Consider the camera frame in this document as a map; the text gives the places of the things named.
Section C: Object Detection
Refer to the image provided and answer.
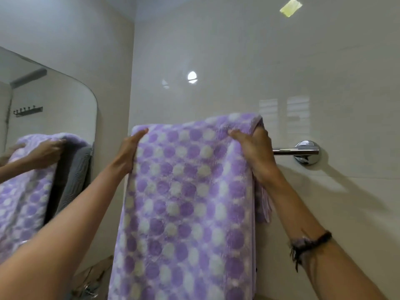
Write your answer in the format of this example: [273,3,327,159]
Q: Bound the person's left hand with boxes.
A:
[112,127,149,178]

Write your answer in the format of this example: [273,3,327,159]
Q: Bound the rounded wall mirror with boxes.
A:
[0,46,99,266]

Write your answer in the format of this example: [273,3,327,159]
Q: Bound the black thread bracelet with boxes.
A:
[289,230,333,273]

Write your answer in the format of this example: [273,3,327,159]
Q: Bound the person's right forearm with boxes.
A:
[262,173,388,300]

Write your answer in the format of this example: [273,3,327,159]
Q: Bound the chrome towel bar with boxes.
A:
[272,140,321,166]

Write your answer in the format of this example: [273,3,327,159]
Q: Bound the purple dotted towel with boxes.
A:
[107,112,273,300]

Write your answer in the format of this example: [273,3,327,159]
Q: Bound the person's left forearm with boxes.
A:
[0,164,130,300]

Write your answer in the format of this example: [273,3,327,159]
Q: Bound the person's right hand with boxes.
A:
[227,125,279,188]

